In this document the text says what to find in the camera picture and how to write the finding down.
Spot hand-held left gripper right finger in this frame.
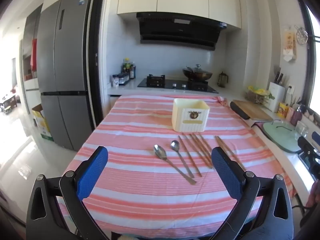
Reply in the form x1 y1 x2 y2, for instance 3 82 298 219
211 147 294 240

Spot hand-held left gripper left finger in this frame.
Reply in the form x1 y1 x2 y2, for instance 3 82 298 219
26 146 113 240

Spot brown wooden chopstick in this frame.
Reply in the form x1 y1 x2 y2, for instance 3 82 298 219
218 136 247 170
184 133 208 167
199 134 213 155
193 133 213 165
215 136 244 171
178 135 202 177
189 133 212 168

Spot metal spoon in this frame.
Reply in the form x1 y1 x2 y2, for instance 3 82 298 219
153 144 197 185
170 140 195 179

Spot cream ribbed utensil holder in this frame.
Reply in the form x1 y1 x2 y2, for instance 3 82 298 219
171 98 210 133

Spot glass jar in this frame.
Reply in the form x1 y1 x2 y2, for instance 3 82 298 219
295 121 309 140

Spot pale green tray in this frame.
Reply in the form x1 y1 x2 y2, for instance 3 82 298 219
263 120 304 153

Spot garlic bulbs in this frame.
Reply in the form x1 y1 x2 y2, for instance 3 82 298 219
304 110 319 124

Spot pink bottle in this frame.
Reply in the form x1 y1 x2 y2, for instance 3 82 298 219
290 105 303 127

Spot yellow packet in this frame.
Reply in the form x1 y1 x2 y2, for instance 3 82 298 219
278 102 289 117

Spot black oblong bar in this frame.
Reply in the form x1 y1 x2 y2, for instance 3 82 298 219
229 101 250 120

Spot pink striped tablecloth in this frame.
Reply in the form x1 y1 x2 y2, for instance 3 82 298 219
56 94 297 240

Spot wooden cutting board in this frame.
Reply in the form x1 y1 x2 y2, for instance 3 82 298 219
232 99 273 121

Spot white knife block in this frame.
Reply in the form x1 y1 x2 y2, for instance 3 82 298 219
268 81 286 113

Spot cardboard box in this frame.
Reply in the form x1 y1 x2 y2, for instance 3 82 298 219
32 104 54 142

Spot black burner grate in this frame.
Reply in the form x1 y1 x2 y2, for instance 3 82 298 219
187 80 208 90
146 74 166 87

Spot glass french press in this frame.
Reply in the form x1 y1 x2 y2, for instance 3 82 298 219
218 71 229 88

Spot dark framed window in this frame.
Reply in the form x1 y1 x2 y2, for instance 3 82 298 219
299 0 320 110

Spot dark wok with glass lid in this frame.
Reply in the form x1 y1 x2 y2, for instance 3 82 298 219
182 64 213 82

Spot black glass cooktop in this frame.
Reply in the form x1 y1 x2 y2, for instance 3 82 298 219
137 77 218 92

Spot dark wooden side table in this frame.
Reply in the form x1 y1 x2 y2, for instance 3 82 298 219
1 94 18 114

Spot hanging printed packet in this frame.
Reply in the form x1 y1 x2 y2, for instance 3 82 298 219
282 26 299 62

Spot hanging metal whisk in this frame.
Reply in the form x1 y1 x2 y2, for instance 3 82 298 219
294 25 309 47

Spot grey refrigerator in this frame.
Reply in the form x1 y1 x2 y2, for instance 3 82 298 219
37 0 95 152

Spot red hanging cloth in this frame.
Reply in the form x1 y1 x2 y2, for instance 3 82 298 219
30 39 37 73

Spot black range hood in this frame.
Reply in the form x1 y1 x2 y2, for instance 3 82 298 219
136 12 227 51

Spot grey tall cabinet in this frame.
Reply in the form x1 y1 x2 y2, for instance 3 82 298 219
21 5 43 100

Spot wire basket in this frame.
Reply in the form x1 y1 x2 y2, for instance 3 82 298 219
245 87 273 105

